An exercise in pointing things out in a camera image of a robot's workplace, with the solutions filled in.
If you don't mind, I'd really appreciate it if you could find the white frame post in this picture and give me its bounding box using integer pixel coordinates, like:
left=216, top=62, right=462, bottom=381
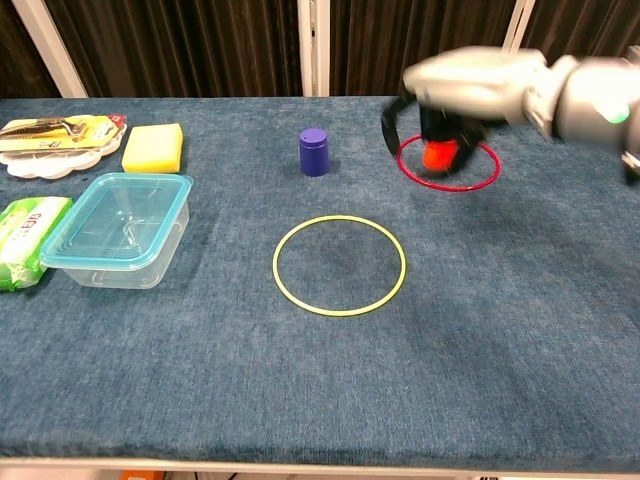
left=296, top=0, right=332, bottom=98
left=10, top=0, right=89, bottom=99
left=499, top=0, right=536, bottom=53

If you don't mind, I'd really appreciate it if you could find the orange cup with yellow top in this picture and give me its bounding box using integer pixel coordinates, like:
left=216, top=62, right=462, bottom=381
left=422, top=139, right=460, bottom=172

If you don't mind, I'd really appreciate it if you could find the green wet wipes pack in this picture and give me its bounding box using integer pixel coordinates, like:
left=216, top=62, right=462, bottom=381
left=0, top=196, right=74, bottom=293

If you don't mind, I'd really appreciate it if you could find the packaged peeler on card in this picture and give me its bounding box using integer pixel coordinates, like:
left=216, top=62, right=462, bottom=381
left=0, top=114, right=128, bottom=153

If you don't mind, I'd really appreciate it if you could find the white flower-shaped plate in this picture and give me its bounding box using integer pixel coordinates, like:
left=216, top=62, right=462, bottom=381
left=0, top=115, right=128, bottom=179

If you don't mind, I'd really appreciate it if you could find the yellow plastic ring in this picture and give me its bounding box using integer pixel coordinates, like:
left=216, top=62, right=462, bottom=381
left=272, top=214, right=408, bottom=319

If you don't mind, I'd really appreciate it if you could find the yellow sponge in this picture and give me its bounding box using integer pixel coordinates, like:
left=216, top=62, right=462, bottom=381
left=121, top=123, right=185, bottom=174

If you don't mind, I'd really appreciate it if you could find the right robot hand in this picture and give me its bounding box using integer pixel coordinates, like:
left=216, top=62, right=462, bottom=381
left=379, top=46, right=555, bottom=174

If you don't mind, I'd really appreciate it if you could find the clear container with blue lid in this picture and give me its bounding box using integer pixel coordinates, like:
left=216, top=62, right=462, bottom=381
left=39, top=172, right=195, bottom=290

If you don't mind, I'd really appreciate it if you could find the blue table cloth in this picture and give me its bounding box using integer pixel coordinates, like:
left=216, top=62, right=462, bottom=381
left=0, top=95, right=640, bottom=472

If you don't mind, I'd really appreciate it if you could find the purple cup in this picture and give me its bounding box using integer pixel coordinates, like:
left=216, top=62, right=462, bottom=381
left=298, top=127, right=332, bottom=178

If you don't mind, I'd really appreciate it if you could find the dark curtain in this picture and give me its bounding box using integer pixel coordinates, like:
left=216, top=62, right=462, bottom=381
left=0, top=0, right=640, bottom=99

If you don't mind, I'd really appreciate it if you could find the red plastic ring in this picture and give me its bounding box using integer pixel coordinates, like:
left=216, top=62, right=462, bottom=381
left=396, top=134, right=501, bottom=192

